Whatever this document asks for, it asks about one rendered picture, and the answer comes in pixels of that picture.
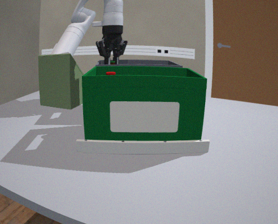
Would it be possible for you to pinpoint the green crate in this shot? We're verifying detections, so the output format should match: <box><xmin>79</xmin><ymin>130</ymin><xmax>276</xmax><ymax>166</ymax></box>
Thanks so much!
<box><xmin>82</xmin><ymin>66</ymin><xmax>207</xmax><ymax>141</ymax></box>

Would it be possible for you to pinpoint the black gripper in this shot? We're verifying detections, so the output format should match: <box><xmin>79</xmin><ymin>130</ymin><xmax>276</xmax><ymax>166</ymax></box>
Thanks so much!
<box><xmin>96</xmin><ymin>25</ymin><xmax>128</xmax><ymax>64</ymax></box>

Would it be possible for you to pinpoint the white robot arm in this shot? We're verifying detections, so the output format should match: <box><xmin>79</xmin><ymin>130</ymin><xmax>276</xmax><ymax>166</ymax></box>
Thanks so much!
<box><xmin>50</xmin><ymin>0</ymin><xmax>123</xmax><ymax>56</ymax></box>

